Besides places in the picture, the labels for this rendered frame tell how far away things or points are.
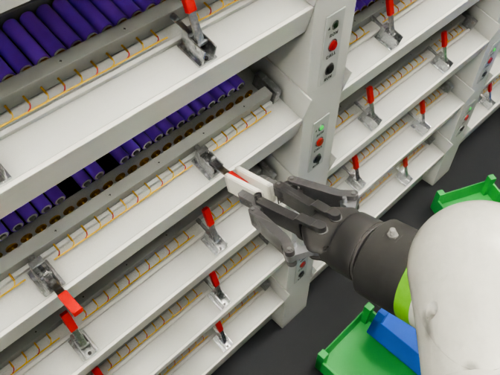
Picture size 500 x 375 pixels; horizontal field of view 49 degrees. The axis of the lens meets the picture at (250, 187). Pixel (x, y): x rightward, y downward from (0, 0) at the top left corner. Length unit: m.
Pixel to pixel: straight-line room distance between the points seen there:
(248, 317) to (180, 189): 0.62
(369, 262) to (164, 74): 0.31
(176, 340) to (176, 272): 0.21
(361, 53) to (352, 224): 0.47
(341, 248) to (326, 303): 0.94
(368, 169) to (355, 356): 0.48
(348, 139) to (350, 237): 0.55
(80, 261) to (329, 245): 0.32
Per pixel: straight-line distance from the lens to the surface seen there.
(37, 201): 0.76
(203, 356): 1.30
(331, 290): 1.57
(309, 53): 0.81
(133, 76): 0.64
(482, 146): 2.04
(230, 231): 0.98
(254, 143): 0.84
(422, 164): 1.70
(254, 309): 1.35
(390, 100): 1.24
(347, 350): 1.49
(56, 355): 0.91
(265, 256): 1.18
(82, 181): 0.77
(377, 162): 1.38
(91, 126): 0.60
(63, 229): 0.73
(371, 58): 1.02
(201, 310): 1.12
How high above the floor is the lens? 1.36
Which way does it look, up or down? 50 degrees down
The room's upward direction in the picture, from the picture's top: straight up
